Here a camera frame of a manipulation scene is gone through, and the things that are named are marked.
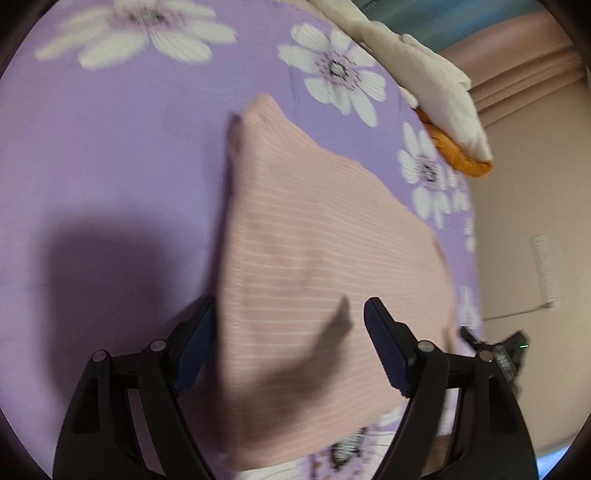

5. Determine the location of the white and orange plush toy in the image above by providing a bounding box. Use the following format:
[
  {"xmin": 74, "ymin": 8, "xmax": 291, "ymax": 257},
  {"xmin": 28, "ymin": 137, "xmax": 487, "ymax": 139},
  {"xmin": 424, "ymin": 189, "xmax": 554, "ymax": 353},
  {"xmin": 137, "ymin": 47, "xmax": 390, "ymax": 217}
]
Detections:
[{"xmin": 309, "ymin": 0, "xmax": 495, "ymax": 177}]

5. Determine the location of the pink striped garment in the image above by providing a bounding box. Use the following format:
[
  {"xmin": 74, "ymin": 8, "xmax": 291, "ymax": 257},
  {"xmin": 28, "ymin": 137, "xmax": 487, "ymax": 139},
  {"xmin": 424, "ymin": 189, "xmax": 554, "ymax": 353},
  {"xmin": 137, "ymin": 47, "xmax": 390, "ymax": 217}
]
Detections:
[{"xmin": 215, "ymin": 93, "xmax": 460, "ymax": 472}]

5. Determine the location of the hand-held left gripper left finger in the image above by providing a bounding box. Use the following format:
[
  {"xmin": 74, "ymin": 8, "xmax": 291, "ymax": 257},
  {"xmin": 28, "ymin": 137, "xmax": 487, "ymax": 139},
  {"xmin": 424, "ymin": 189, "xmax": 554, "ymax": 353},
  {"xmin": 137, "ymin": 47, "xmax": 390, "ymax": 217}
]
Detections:
[{"xmin": 52, "ymin": 295, "xmax": 218, "ymax": 480}]

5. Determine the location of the pink curtain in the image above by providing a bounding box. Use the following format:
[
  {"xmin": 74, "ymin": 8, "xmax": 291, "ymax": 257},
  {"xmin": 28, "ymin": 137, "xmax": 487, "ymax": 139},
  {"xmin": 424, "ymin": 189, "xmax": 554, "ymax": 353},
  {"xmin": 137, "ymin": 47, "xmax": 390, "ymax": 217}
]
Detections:
[{"xmin": 438, "ymin": 13, "xmax": 591, "ymax": 121}]

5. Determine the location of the blue curtain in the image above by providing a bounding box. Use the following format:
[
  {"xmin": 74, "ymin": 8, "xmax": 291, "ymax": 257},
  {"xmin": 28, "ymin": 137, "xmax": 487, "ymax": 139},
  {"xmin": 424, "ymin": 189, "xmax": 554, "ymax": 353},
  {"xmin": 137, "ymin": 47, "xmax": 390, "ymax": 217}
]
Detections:
[{"xmin": 360, "ymin": 0, "xmax": 546, "ymax": 34}]

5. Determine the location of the white wall socket strip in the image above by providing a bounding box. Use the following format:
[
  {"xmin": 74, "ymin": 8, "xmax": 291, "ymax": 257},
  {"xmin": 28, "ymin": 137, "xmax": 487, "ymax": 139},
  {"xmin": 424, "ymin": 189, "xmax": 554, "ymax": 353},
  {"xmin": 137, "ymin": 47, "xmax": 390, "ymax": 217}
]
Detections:
[{"xmin": 531, "ymin": 235, "xmax": 568, "ymax": 308}]

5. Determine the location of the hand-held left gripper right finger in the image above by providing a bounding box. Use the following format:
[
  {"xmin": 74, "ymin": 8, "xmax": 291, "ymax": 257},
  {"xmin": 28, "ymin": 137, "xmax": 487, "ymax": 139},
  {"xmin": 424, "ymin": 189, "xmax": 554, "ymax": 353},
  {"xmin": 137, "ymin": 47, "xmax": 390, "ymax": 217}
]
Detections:
[{"xmin": 363, "ymin": 296, "xmax": 540, "ymax": 480}]

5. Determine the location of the purple floral blanket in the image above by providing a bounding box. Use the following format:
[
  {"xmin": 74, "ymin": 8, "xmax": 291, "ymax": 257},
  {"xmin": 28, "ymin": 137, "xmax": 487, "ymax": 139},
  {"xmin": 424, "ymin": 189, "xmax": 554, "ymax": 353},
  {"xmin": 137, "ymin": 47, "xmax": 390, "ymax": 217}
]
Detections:
[{"xmin": 0, "ymin": 0, "xmax": 485, "ymax": 480}]

